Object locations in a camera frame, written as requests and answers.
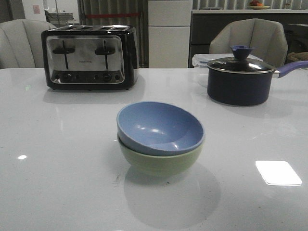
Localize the fruit bowl on counter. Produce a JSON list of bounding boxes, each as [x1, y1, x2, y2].
[[248, 0, 270, 10]]

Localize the dark blue saucepan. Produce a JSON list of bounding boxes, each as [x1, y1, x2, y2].
[[207, 61, 308, 106]]

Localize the glass pot lid blue knob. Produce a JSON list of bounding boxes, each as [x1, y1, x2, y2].
[[207, 45, 275, 74]]

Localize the black chrome four-slot toaster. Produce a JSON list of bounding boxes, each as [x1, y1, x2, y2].
[[41, 25, 139, 90]]

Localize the beige chair right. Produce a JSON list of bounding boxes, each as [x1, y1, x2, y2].
[[209, 18, 288, 67]]

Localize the metal rack cart background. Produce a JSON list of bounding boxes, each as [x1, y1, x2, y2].
[[43, 0, 79, 26]]

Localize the brown basket right edge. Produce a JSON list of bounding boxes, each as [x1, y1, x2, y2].
[[287, 51, 308, 62]]

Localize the dark kitchen counter cabinet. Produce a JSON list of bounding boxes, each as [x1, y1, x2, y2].
[[190, 10, 308, 57]]

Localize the beige chair left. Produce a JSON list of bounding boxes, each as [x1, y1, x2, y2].
[[0, 19, 55, 69]]

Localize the white refrigerator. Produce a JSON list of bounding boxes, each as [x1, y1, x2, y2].
[[148, 0, 193, 68]]

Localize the clear plastic food container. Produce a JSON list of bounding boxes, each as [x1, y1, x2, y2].
[[192, 53, 263, 69]]

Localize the beige chair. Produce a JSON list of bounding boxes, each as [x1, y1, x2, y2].
[[209, 18, 288, 67], [0, 19, 55, 69]]

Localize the green bowl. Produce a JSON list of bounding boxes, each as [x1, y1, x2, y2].
[[118, 139, 204, 177]]

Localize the blue bowl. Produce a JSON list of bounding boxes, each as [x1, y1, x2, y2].
[[116, 101, 205, 156]]

